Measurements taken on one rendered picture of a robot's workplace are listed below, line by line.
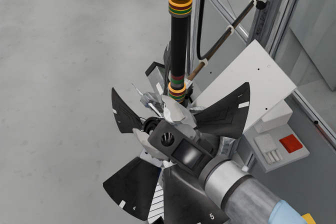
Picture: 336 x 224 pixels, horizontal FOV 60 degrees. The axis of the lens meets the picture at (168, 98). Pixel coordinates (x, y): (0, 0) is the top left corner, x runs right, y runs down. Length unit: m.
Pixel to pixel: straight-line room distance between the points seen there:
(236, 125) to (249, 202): 0.40
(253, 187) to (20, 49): 3.20
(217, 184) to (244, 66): 0.74
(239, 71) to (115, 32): 2.37
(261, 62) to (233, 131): 0.39
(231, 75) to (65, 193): 1.60
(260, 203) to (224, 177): 0.06
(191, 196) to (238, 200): 0.52
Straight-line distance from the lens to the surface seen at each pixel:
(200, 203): 0.98
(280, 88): 1.08
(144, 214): 1.21
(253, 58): 1.16
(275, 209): 0.46
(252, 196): 0.47
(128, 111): 1.19
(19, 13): 4.03
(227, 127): 0.85
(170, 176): 0.99
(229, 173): 0.49
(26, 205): 2.43
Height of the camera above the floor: 2.10
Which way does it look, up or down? 52 degrees down
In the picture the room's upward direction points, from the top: straight up
